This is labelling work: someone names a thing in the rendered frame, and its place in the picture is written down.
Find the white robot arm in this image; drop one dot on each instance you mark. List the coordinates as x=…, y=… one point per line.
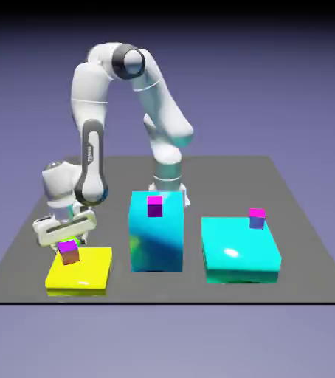
x=90, y=97

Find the tall large cyan box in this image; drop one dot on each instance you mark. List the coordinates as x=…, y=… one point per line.
x=155, y=236

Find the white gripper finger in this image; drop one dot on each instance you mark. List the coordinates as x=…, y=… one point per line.
x=82, y=238

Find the flat large cyan box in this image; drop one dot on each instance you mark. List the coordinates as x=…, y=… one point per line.
x=239, y=254

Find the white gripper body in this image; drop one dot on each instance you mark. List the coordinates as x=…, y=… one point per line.
x=64, y=229

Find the large yellow box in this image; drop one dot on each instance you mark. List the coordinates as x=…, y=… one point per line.
x=80, y=270

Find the small magenta cube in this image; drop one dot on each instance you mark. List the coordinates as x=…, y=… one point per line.
x=257, y=218
x=69, y=252
x=154, y=206

